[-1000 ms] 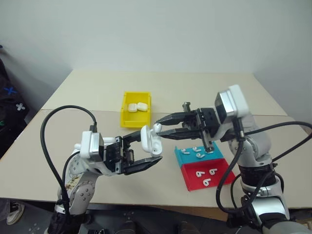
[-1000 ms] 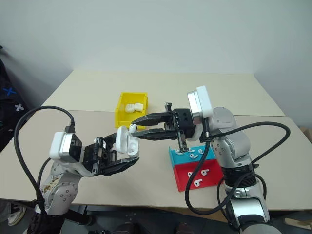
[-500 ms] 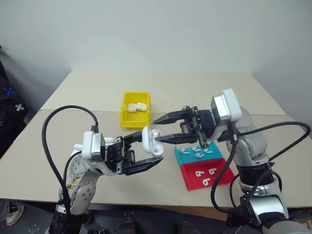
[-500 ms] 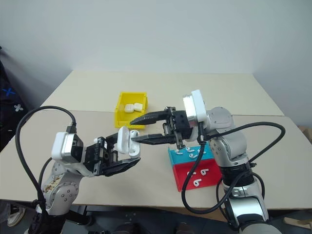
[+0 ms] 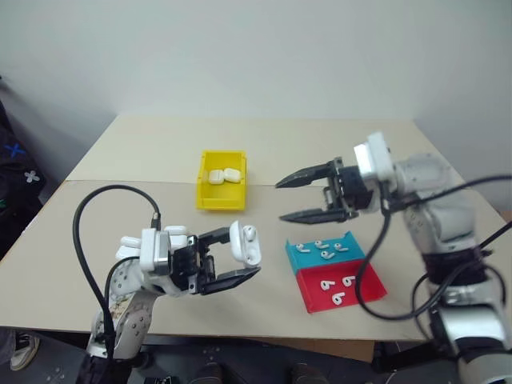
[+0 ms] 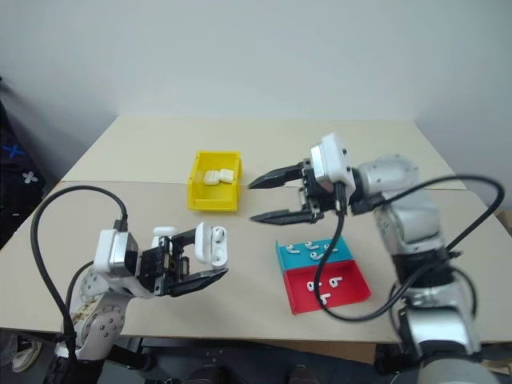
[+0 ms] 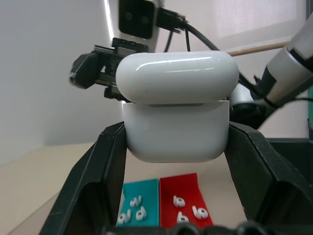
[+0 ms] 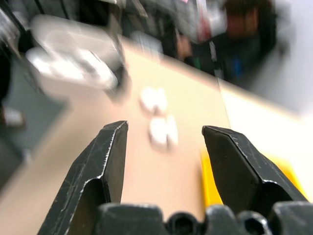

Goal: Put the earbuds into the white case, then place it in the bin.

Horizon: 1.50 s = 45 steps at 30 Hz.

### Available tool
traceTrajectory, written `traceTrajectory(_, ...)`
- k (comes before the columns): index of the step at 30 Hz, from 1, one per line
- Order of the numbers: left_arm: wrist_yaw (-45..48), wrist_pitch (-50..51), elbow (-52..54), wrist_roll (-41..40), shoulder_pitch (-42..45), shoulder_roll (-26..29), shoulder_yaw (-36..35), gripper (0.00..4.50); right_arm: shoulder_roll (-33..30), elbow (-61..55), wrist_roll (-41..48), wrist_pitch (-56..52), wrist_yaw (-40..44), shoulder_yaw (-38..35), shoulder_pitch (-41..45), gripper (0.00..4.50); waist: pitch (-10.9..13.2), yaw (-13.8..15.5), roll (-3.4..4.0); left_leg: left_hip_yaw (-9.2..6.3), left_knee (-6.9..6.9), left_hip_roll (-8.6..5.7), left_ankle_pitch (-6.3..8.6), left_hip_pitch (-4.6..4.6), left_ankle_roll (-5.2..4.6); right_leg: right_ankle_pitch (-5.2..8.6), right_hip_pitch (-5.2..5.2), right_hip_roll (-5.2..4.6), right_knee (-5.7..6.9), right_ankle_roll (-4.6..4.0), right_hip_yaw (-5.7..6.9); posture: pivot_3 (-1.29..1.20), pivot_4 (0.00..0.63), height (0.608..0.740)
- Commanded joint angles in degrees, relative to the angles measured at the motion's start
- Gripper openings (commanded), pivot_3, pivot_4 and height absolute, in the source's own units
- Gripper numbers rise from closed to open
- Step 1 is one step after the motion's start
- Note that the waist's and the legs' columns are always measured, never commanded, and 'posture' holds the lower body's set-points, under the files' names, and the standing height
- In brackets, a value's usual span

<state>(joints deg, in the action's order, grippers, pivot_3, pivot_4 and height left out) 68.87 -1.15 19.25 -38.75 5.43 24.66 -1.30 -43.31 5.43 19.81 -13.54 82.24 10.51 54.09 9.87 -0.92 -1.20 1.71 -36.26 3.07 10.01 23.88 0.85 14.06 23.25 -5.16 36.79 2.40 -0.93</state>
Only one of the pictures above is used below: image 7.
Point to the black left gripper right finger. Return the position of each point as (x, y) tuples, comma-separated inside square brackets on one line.
[(266, 186)]

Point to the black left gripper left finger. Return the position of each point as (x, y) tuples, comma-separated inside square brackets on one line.
[(90, 186)]

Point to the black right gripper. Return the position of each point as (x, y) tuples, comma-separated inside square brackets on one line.
[(110, 56)]

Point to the white earbud charging case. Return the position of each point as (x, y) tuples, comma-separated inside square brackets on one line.
[(176, 105)]

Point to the dark plastic bin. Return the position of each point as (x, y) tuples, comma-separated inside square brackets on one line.
[(293, 151)]

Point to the white earbud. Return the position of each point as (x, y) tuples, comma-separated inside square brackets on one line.
[(200, 212), (122, 218), (182, 218), (136, 201), (178, 201), (141, 213)]

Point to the teal rectangular mat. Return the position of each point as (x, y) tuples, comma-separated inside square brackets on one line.
[(143, 193)]

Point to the red rectangular mat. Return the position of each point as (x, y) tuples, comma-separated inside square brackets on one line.
[(181, 188)]

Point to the thin wooden strip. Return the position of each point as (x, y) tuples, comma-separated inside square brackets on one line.
[(256, 48)]

